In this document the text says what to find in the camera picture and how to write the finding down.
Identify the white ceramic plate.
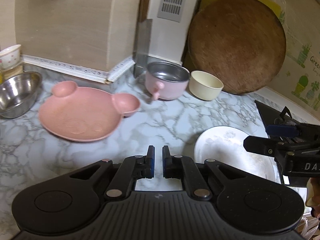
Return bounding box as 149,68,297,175
194,126,280,183

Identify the pink steel-lined pot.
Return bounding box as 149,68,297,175
145,61,190,101

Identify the cream plastic bowl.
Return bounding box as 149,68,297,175
189,70,224,101

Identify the pink bear-shaped plate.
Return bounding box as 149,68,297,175
39,81,140,142

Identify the stainless steel bowl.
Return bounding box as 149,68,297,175
1,72,42,119

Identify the person's right hand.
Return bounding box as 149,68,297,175
305,178,320,219

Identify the stove burner grate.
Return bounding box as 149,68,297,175
273,106,299,128

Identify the black gas stove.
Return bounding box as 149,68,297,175
254,100,320,185

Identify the round wooden cutting board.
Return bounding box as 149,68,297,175
188,0,286,94

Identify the white floral bowl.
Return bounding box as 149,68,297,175
0,44,21,69

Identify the cleaver with wooden handle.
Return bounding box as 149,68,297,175
133,0,152,78

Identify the grey wall vent grille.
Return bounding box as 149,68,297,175
157,0,185,22

